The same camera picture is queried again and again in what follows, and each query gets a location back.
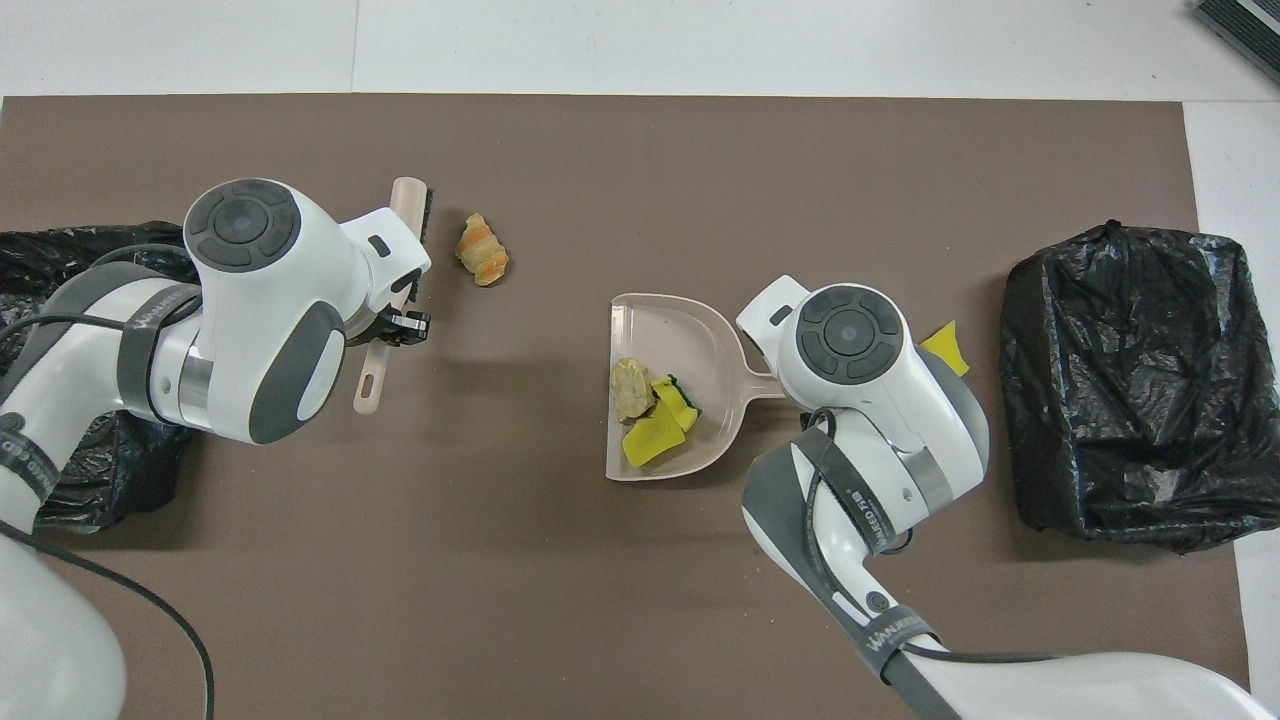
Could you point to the black bag lined bin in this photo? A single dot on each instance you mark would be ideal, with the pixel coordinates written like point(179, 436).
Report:
point(1130, 400)
point(100, 480)

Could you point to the beige hand brush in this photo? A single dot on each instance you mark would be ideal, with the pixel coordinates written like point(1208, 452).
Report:
point(370, 385)

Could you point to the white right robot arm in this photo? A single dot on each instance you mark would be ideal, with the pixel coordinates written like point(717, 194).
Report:
point(860, 350)

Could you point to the small yellow sponge piece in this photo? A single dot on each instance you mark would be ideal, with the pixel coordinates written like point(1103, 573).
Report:
point(948, 348)

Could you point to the yellow sponge with green back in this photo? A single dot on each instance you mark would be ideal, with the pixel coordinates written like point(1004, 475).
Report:
point(672, 400)

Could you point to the orange flaky croissant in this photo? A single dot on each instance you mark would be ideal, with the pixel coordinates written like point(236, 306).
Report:
point(482, 255)

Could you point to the dark ribbed panel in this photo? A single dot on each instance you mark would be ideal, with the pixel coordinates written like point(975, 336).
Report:
point(1250, 30)

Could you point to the brown table mat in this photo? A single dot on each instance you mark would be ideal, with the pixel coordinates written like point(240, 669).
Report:
point(500, 600)

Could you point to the large yellow sponge piece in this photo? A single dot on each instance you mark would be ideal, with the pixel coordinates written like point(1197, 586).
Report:
point(650, 442)

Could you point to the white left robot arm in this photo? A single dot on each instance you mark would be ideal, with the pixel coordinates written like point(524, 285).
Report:
point(260, 300)

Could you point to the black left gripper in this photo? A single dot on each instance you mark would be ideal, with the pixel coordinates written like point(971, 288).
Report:
point(410, 328)

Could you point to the beige plastic dustpan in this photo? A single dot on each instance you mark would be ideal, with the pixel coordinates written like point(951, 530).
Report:
point(680, 340)

